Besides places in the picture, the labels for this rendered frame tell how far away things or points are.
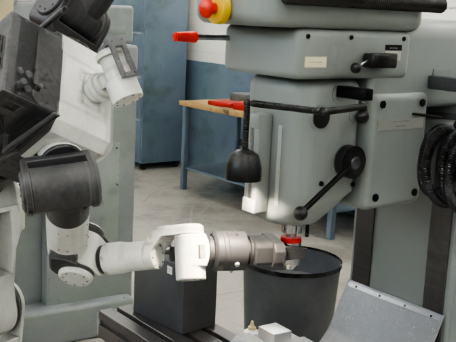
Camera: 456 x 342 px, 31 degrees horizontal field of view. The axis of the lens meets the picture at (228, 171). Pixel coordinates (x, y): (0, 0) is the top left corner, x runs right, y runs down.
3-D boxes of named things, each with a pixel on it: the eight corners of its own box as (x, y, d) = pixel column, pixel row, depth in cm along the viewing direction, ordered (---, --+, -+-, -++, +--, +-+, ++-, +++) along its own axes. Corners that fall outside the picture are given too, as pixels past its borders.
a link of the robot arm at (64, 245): (41, 280, 187) (38, 232, 168) (54, 231, 194) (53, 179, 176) (91, 290, 187) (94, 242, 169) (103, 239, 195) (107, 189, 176)
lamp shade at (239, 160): (218, 178, 166) (220, 148, 165) (237, 174, 172) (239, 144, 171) (249, 184, 163) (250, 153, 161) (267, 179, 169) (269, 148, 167)
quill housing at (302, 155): (292, 235, 172) (302, 79, 166) (232, 213, 188) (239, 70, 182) (357, 224, 183) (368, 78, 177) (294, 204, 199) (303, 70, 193)
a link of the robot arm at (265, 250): (288, 237, 179) (234, 238, 176) (284, 280, 181) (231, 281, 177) (269, 222, 191) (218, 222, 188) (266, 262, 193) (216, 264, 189)
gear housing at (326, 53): (296, 80, 162) (299, 28, 160) (221, 70, 181) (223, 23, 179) (410, 78, 182) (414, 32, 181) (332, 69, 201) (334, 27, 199)
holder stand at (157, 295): (181, 335, 222) (184, 262, 218) (132, 311, 238) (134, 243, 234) (215, 325, 230) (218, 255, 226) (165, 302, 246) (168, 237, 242)
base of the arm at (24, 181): (26, 233, 163) (22, 192, 156) (18, 188, 172) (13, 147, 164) (102, 222, 167) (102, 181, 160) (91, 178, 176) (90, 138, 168)
